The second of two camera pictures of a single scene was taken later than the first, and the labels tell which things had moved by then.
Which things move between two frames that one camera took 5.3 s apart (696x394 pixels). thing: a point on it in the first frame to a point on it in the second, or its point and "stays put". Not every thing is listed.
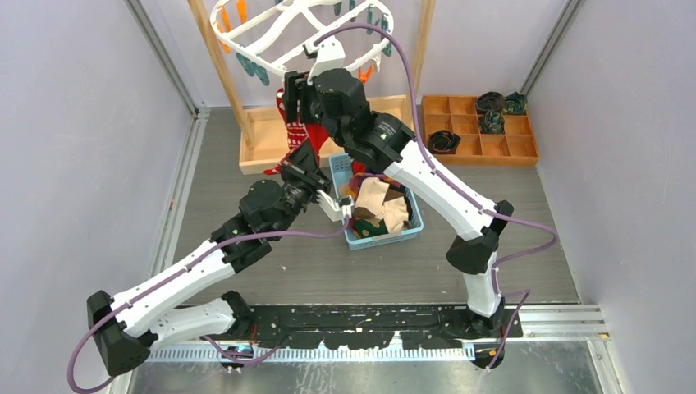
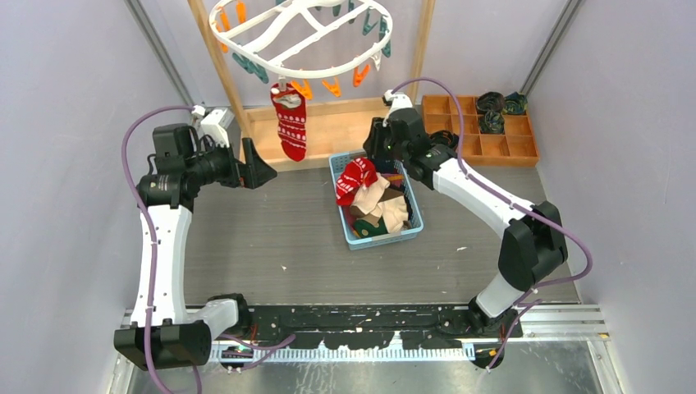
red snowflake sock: [298, 133] to [358, 174]
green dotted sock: [365, 229] stays put
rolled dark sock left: [441, 141] stays put
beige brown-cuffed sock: [395, 210] stays put
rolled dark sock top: [491, 102] stays put
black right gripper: [296, 89] to [373, 145]
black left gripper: [303, 167] to [259, 171]
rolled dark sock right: [515, 103] stays put
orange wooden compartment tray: [459, 115] stays put
